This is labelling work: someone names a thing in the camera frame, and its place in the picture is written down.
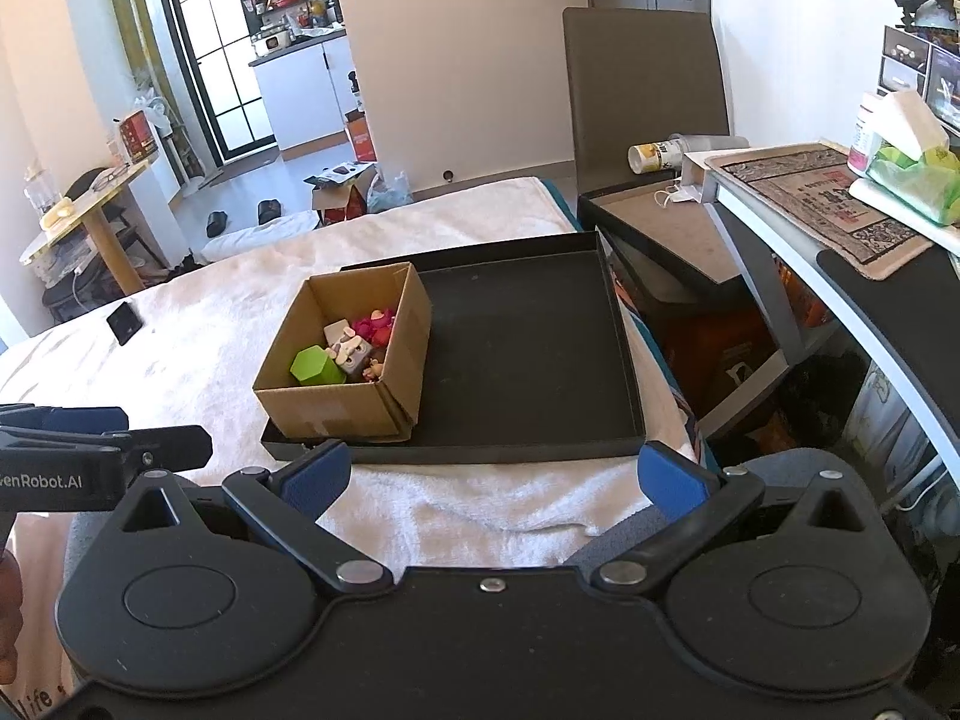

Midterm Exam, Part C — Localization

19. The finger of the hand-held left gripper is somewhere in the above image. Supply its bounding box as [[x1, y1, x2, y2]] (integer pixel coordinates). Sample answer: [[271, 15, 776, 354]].
[[101, 425, 213, 470], [0, 405, 130, 436]]

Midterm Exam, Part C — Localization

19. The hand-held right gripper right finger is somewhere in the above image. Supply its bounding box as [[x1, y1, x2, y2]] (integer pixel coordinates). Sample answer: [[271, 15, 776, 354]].
[[591, 441, 871, 595]]

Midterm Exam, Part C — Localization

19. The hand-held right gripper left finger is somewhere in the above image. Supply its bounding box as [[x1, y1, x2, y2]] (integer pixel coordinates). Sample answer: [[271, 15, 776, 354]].
[[112, 441, 395, 595]]

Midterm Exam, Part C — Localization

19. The brown cardboard box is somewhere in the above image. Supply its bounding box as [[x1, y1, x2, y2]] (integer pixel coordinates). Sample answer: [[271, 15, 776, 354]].
[[253, 262, 434, 443]]

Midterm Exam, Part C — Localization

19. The green hexagonal block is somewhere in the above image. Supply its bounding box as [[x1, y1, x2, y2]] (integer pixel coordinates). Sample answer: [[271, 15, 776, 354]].
[[290, 345, 346, 387]]

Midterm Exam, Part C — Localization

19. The purple cube toy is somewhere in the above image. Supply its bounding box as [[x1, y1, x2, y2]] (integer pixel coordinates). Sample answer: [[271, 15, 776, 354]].
[[323, 320, 374, 376]]

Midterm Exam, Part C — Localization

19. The magenta figurine body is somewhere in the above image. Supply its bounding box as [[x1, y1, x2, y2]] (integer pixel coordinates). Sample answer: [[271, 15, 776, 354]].
[[352, 307, 397, 351]]

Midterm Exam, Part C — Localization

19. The black shallow tray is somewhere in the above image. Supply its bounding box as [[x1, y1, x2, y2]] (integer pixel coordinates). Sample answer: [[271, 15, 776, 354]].
[[260, 231, 647, 466]]

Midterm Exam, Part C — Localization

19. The small black square item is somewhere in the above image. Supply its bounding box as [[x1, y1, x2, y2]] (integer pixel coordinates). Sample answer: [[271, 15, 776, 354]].
[[106, 301, 144, 347]]

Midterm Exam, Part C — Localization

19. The white towel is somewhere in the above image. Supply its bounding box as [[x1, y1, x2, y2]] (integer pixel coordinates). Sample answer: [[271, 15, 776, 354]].
[[0, 176, 706, 571]]

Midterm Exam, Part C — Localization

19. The wooden side table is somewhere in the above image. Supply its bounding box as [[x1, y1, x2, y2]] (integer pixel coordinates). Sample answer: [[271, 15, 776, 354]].
[[19, 159, 160, 295]]

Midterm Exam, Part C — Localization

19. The white curved desk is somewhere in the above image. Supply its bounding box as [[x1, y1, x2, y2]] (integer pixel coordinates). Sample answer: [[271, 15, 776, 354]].
[[681, 139, 960, 470]]

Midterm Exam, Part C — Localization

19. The open cardboard box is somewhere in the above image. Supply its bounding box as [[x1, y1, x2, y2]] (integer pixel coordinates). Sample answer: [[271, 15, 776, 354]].
[[304, 162, 377, 227]]

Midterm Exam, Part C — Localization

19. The white face mask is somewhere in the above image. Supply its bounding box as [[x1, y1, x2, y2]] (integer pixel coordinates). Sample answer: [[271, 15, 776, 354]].
[[652, 181, 704, 209]]

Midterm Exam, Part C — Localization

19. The red box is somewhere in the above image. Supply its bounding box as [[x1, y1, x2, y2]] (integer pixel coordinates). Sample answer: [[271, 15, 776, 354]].
[[116, 110, 160, 164]]

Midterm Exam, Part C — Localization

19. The clear plastic bag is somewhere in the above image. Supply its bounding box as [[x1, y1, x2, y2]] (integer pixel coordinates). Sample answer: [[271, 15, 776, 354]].
[[366, 171, 415, 212]]

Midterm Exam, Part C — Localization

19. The printed desk mat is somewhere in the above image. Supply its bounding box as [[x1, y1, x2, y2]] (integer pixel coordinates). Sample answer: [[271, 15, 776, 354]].
[[721, 145, 936, 280]]

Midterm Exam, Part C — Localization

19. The red carton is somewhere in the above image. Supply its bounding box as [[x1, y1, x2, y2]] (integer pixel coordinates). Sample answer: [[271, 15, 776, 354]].
[[343, 111, 377, 164]]

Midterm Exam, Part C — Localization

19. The white kitchen cabinet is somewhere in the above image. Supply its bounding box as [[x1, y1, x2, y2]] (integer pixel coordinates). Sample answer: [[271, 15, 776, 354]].
[[250, 34, 362, 153]]

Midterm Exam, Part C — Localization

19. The grey chair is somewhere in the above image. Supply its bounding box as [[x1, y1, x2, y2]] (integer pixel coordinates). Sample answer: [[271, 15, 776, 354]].
[[562, 7, 731, 192]]

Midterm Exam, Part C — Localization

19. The green tissue pack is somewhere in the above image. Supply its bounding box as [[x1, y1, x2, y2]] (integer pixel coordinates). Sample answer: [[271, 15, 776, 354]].
[[862, 88, 960, 227]]

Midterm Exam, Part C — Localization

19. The white bottle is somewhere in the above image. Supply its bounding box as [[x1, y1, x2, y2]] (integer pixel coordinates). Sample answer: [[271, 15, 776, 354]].
[[847, 91, 884, 175]]

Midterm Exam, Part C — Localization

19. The black framed glass door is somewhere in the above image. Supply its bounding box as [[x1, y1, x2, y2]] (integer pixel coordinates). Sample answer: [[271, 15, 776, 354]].
[[152, 0, 331, 164]]

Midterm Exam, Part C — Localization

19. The small drawer unit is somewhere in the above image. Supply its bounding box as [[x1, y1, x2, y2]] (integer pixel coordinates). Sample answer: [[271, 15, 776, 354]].
[[880, 25, 960, 130]]

